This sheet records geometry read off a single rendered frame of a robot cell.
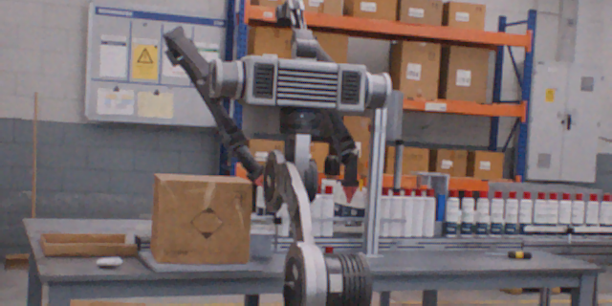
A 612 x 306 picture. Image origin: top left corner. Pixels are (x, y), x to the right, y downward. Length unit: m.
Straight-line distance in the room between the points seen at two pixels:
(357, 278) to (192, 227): 0.69
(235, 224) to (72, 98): 4.99
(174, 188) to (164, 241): 0.17
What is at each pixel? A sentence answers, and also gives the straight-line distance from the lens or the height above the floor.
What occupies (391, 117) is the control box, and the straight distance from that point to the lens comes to 3.20.
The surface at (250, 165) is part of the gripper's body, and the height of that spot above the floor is 1.15.
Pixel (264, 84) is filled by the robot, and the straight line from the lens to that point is 2.62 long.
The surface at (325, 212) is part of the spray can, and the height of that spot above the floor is 0.98.
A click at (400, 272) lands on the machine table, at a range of 2.95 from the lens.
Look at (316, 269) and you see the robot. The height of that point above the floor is 0.95.
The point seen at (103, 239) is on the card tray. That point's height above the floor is 0.85.
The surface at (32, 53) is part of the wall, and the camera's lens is 7.63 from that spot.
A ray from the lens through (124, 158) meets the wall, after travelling 7.64.
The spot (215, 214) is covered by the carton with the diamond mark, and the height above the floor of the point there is 1.01.
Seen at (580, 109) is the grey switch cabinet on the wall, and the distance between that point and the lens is 8.81.
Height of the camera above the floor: 1.33
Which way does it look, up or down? 3 degrees down
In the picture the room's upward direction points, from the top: 4 degrees clockwise
